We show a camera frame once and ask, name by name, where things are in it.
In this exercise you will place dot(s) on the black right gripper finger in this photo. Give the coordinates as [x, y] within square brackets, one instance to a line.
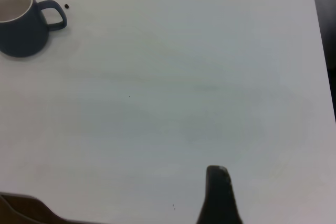
[219, 200]

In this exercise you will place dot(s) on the dark blue-grey ceramic mug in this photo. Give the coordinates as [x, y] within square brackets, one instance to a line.
[21, 37]

